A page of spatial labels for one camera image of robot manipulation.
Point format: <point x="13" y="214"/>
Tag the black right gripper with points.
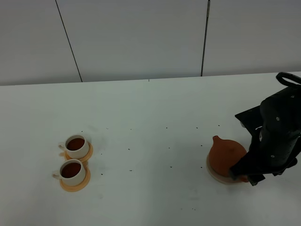
<point x="276" y="142"/>

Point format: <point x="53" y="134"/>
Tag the brown clay teapot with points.
<point x="225" y="153"/>

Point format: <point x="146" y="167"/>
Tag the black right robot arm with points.
<point x="288" y="97"/>

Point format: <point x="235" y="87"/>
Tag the beige round teapot coaster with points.
<point x="219" y="178"/>

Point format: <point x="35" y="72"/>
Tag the far orange saucer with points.
<point x="83" y="159"/>

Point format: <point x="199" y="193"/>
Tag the orange saucer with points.
<point x="78" y="187"/>
<point x="83" y="159"/>

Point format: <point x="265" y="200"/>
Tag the near orange saucer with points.
<point x="78" y="187"/>

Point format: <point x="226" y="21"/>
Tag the far white teacup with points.
<point x="76" y="146"/>

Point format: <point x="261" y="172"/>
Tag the white teacup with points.
<point x="71" y="172"/>
<point x="76" y="146"/>

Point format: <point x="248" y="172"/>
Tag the near white teacup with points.
<point x="71" y="172"/>

